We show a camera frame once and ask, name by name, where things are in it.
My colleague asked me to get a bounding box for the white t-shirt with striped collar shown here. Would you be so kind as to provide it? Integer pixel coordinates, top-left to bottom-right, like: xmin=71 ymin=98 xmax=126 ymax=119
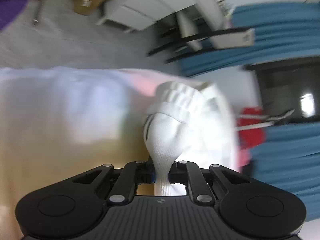
xmin=195 ymin=82 xmax=240 ymax=171

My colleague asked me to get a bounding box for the white ribbed sock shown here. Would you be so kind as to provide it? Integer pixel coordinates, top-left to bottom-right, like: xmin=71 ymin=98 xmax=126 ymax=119
xmin=144 ymin=82 xmax=210 ymax=196

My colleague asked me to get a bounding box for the red garment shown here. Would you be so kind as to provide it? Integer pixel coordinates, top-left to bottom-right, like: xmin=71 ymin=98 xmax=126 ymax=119
xmin=237 ymin=107 xmax=267 ymax=156

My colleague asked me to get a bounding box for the blue curtain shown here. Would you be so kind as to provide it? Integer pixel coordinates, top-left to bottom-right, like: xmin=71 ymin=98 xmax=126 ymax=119
xmin=178 ymin=0 xmax=319 ymax=221

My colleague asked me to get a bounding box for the pastel rainbow bed sheet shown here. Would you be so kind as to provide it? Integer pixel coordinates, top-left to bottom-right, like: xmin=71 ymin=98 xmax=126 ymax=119
xmin=1 ymin=67 xmax=203 ymax=170

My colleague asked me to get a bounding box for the dark window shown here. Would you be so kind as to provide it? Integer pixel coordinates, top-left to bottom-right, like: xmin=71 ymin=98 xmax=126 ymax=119
xmin=244 ymin=56 xmax=319 ymax=123

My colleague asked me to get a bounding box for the white drawer dresser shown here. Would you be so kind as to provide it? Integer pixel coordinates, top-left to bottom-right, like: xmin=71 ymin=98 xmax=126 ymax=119
xmin=97 ymin=0 xmax=225 ymax=30

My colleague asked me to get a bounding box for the beige chair with black frame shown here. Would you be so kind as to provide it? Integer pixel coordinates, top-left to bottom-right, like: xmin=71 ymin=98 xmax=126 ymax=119
xmin=146 ymin=11 xmax=255 ymax=63

